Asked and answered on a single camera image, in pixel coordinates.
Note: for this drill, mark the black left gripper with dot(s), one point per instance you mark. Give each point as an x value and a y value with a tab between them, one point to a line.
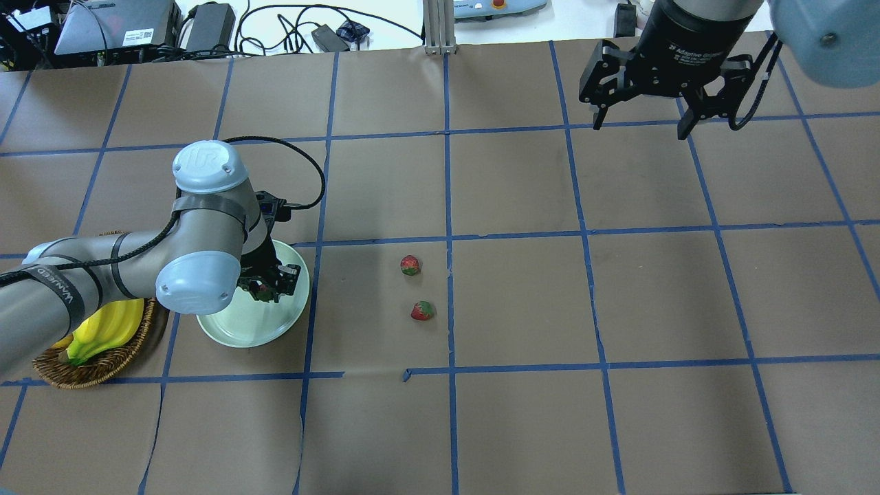
259	262

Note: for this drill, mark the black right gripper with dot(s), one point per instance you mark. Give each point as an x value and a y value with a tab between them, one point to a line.
689	42

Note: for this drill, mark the red strawberry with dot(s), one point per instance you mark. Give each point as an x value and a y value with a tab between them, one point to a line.
410	265
423	311
262	292

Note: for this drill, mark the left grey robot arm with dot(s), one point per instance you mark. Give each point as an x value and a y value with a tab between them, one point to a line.
217	240

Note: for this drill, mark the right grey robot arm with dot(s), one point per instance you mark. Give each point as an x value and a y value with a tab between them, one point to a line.
834	42

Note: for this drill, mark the pale green plate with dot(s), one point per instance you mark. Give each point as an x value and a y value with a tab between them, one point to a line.
248	323

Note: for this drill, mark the yellow banana bunch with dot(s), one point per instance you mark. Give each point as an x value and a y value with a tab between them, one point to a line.
109	328

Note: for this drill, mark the brown wicker basket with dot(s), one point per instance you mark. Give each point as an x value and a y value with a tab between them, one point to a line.
48	364

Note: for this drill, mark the black power adapter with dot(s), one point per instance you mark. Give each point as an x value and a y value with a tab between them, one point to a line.
328	41

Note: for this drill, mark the black laptop computer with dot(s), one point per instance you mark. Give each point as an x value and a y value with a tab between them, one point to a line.
117	26

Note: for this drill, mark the aluminium frame post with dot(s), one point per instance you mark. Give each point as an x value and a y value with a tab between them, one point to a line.
438	27

